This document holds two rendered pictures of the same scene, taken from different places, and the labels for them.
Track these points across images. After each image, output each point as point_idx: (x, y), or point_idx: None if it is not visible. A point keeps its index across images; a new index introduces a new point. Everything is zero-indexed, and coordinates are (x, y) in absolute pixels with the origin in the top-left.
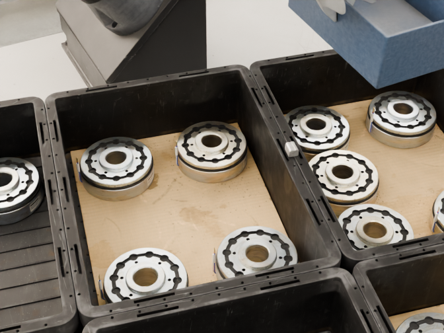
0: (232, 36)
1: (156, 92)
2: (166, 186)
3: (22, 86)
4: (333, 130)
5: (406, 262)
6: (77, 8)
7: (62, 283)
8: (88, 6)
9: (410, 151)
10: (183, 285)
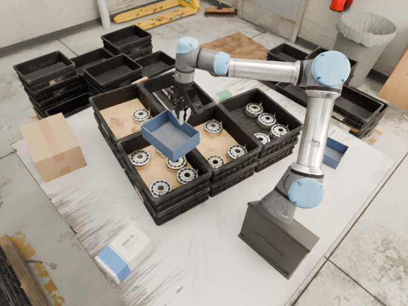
0: (246, 280)
1: None
2: (222, 155)
3: (307, 219)
4: (181, 175)
5: None
6: (303, 227)
7: (224, 107)
8: (298, 224)
9: None
10: (204, 126)
